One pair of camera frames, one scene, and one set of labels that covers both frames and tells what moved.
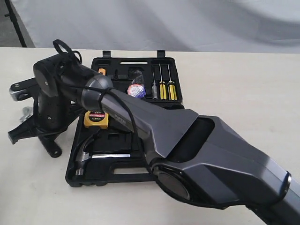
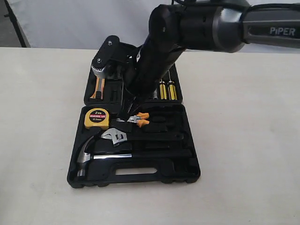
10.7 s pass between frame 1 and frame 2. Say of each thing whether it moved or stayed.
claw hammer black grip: stayed
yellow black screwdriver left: stayed
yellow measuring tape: stayed
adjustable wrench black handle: moved
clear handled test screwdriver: stayed
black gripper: moved
